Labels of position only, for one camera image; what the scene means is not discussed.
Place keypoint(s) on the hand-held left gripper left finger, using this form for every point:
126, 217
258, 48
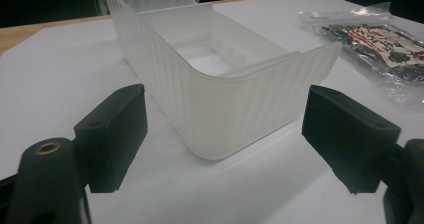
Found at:
111, 134

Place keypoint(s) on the translucent white plastic bin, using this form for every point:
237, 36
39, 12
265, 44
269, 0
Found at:
213, 110

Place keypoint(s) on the clear plastic snack packet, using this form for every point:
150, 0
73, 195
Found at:
373, 47

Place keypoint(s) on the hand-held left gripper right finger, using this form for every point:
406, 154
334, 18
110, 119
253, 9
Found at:
346, 134

